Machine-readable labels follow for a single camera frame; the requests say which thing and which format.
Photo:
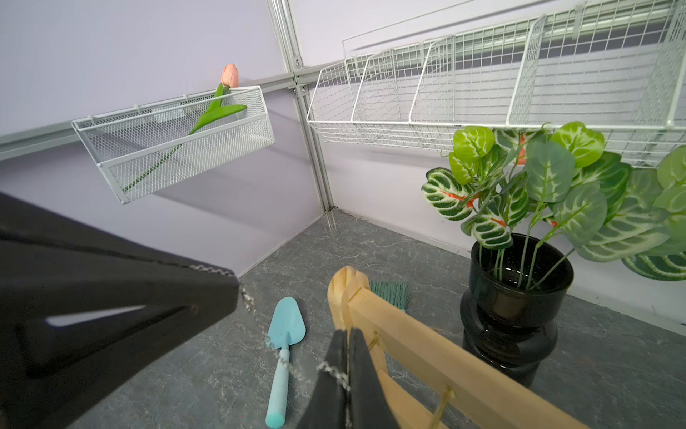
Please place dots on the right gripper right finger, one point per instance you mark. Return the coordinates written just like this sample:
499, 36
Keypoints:
348, 392

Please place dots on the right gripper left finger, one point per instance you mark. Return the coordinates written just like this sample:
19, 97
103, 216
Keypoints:
83, 311

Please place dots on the wooden jewelry display stand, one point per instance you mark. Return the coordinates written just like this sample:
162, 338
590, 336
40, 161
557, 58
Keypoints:
378, 330

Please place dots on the teal small shovel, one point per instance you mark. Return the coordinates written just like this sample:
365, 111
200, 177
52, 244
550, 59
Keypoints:
287, 328

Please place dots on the pink artificial tulip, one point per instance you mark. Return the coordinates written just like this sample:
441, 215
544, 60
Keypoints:
215, 112

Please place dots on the potted green plant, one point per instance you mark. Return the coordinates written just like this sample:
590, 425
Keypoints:
530, 200

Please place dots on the white mesh wall basket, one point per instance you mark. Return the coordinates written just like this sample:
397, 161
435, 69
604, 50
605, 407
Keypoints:
126, 143

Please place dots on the white wire wall shelf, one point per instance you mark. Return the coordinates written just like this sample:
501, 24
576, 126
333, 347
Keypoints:
616, 66

